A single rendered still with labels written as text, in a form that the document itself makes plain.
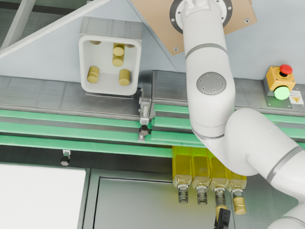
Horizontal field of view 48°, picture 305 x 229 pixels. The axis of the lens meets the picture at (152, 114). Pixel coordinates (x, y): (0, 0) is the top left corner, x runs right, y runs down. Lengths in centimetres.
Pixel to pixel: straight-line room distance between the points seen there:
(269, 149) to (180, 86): 55
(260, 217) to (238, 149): 68
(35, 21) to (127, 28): 91
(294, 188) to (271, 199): 73
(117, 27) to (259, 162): 57
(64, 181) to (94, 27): 52
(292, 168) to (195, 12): 42
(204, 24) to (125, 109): 47
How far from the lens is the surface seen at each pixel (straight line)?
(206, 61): 73
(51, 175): 124
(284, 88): 116
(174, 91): 110
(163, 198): 120
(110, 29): 100
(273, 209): 135
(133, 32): 100
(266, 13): 106
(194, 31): 80
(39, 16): 188
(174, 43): 97
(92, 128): 113
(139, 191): 120
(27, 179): 124
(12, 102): 120
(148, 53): 111
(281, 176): 62
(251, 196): 133
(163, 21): 92
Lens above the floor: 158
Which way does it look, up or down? 39 degrees down
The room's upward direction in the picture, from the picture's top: 179 degrees counter-clockwise
